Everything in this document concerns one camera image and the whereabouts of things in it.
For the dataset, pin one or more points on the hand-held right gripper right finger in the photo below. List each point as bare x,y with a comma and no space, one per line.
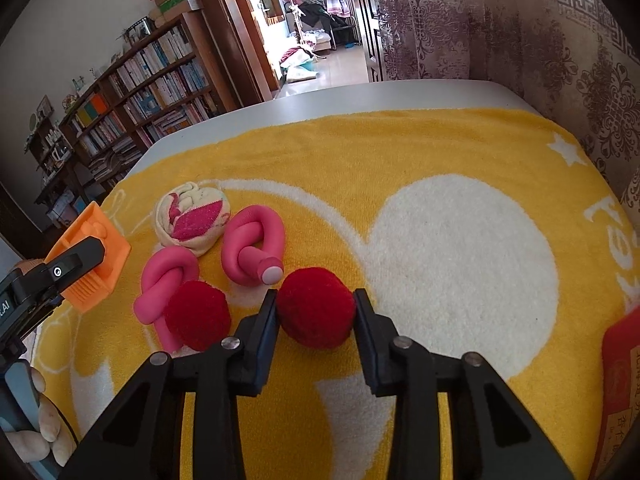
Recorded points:
372,355

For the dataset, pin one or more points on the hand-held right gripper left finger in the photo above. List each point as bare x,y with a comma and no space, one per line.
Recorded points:
265,340

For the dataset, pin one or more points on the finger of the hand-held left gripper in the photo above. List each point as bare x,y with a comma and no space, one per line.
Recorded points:
75,265

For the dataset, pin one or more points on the orange plastic basket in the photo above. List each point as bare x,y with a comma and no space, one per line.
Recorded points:
112,250

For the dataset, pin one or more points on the red pompom ball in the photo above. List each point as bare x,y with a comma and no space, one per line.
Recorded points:
315,307
197,315

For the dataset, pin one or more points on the red cardboard box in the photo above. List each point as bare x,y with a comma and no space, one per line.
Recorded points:
620,385

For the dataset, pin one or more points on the person's left hand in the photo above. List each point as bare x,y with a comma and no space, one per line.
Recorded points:
52,425

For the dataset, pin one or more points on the pink foam hair curler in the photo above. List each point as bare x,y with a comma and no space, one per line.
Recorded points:
165,280
255,245

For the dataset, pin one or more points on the wooden desk with shelf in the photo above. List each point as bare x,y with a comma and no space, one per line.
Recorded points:
47,157

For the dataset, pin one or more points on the pink white sock ball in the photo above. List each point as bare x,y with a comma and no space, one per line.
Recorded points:
192,220

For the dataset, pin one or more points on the rows of shelved books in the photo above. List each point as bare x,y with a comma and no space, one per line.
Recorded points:
150,85

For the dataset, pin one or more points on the yellow white printed towel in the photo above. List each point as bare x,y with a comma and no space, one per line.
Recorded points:
450,150

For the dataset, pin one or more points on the wooden bookcase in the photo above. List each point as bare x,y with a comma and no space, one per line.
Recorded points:
212,75

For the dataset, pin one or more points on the dark wooden door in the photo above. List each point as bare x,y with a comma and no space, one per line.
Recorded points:
372,67

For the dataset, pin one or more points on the white coat stand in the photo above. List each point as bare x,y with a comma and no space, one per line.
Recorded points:
299,27

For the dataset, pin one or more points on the pile of dark clothes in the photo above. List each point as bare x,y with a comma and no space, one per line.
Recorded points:
320,12

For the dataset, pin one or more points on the patterned purple beige curtain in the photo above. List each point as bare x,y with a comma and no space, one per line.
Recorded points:
550,60

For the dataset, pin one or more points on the picture frame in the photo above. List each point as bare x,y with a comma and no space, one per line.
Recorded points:
139,27

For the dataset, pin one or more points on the wooden door frame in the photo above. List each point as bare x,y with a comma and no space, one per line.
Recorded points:
220,35

